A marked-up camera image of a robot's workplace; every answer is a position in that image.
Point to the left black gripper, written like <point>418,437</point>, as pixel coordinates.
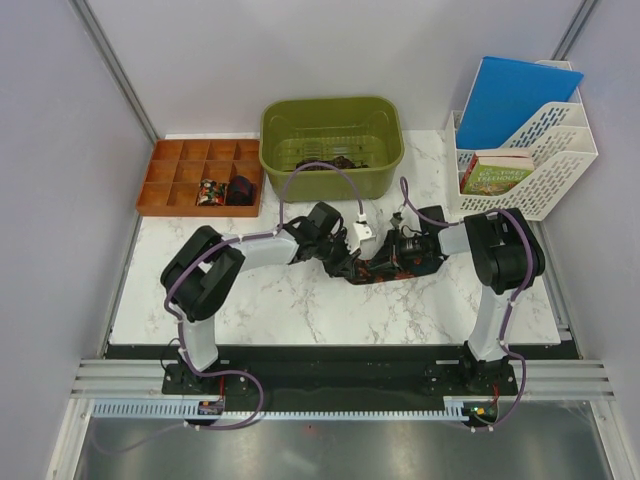
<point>342,266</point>

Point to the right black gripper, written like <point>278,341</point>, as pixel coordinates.
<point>392,250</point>

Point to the black orange floral tie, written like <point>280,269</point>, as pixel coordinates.
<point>368,272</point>

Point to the orange compartment tray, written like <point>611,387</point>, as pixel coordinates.
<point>177,167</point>

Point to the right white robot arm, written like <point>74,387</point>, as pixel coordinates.
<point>506,258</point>

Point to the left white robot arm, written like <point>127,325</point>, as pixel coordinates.
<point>200,277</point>

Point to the green treehouse book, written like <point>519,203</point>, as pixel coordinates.
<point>493,172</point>

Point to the dark tie in basin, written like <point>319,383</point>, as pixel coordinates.
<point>340,162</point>

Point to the rolled dark navy tie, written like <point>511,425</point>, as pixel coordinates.
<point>240,191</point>

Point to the olive green plastic basin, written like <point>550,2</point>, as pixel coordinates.
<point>363,128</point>

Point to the white file organizer rack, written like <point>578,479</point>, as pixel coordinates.
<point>561,143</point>

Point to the rolled colourful floral tie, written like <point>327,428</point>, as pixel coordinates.
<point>211,193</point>

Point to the blue folder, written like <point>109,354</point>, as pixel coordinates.
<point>505,94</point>

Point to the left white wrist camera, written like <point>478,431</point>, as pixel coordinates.
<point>357,234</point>

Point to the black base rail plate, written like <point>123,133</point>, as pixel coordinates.
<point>330,376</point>

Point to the grey slotted cable duct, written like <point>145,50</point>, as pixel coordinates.
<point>193,409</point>

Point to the aluminium frame rail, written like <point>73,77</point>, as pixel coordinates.
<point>545,379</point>

